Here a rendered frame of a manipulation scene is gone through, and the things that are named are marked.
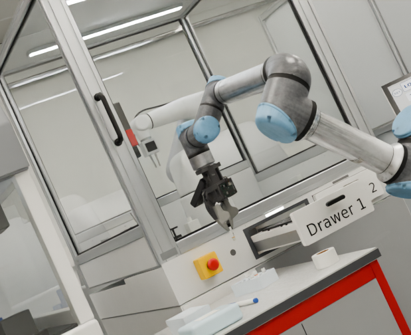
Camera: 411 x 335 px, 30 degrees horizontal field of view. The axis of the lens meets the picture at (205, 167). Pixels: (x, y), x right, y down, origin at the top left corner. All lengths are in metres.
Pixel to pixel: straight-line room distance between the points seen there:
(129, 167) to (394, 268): 1.08
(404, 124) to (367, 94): 2.46
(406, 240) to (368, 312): 0.90
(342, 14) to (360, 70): 0.34
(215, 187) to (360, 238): 0.73
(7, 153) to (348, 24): 2.82
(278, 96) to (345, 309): 0.60
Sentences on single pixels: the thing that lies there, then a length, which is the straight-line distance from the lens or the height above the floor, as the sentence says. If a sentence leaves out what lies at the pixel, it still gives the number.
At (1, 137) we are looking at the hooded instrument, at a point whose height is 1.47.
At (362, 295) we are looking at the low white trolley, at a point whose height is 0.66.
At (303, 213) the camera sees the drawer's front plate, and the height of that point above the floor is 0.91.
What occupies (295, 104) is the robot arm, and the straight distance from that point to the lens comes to 1.96.
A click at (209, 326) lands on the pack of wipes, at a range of 1.94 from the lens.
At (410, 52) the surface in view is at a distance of 4.30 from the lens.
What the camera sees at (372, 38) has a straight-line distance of 4.47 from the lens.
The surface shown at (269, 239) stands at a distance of 2.55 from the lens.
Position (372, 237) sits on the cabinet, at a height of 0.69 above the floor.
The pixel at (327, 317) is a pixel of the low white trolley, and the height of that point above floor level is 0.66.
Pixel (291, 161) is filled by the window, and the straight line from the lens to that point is 2.80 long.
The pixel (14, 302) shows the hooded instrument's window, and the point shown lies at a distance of 2.13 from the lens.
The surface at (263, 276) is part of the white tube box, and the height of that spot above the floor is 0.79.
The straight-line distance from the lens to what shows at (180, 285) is 2.52.
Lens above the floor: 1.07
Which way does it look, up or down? 2 degrees up
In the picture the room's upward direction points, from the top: 25 degrees counter-clockwise
